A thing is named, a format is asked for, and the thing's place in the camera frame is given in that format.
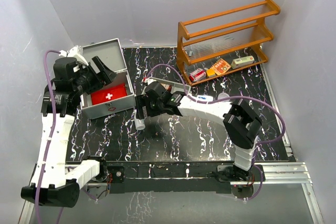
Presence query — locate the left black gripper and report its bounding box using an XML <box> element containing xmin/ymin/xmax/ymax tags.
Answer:
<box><xmin>73</xmin><ymin>56</ymin><xmax>117</xmax><ymax>95</ymax></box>

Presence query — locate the white medicine bottle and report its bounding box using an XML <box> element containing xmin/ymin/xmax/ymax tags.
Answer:
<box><xmin>134</xmin><ymin>119</ymin><xmax>145</xmax><ymax>131</ymax></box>

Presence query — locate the red first aid pouch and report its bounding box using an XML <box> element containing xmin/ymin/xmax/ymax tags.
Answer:
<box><xmin>91</xmin><ymin>83</ymin><xmax>127</xmax><ymax>105</ymax></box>

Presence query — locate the brown syrup bottle orange cap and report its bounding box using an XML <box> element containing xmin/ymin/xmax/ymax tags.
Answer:
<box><xmin>162</xmin><ymin>83</ymin><xmax>172</xmax><ymax>91</ymax></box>

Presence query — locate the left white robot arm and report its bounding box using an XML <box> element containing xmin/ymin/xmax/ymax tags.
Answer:
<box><xmin>20</xmin><ymin>56</ymin><xmax>117</xmax><ymax>208</ymax></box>

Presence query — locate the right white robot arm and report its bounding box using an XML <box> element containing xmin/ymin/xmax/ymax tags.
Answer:
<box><xmin>135</xmin><ymin>81</ymin><xmax>262</xmax><ymax>180</ymax></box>

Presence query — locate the red white medicine box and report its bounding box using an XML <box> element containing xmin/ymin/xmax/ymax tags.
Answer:
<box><xmin>188</xmin><ymin>68</ymin><xmax>206</xmax><ymax>82</ymax></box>

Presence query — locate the orange patterned medicine packet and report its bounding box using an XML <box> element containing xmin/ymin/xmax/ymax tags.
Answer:
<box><xmin>211</xmin><ymin>58</ymin><xmax>231</xmax><ymax>76</ymax></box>

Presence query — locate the white green medicine box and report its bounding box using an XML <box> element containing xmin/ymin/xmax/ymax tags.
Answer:
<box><xmin>230</xmin><ymin>56</ymin><xmax>255</xmax><ymax>69</ymax></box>

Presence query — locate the grey divided tray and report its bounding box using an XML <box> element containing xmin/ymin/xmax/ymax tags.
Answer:
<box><xmin>142</xmin><ymin>77</ymin><xmax>191</xmax><ymax>98</ymax></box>

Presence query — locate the grey metal case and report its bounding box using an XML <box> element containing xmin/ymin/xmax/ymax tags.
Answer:
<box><xmin>81</xmin><ymin>38</ymin><xmax>135</xmax><ymax>119</ymax></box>

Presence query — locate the small yellow box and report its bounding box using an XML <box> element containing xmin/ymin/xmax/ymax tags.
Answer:
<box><xmin>206</xmin><ymin>69</ymin><xmax>216</xmax><ymax>78</ymax></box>

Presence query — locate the clear plastic round container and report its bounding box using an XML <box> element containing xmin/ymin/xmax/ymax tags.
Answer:
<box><xmin>217</xmin><ymin>92</ymin><xmax>229</xmax><ymax>100</ymax></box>

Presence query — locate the wooden three-tier shelf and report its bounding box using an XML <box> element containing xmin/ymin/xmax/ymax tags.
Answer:
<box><xmin>176</xmin><ymin>0</ymin><xmax>280</xmax><ymax>86</ymax></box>

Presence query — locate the black front base bar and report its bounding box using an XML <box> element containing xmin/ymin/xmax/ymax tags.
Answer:
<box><xmin>104</xmin><ymin>161</ymin><xmax>266</xmax><ymax>194</ymax></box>

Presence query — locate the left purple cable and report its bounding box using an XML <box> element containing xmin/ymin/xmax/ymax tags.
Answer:
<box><xmin>35</xmin><ymin>49</ymin><xmax>66</xmax><ymax>224</ymax></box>

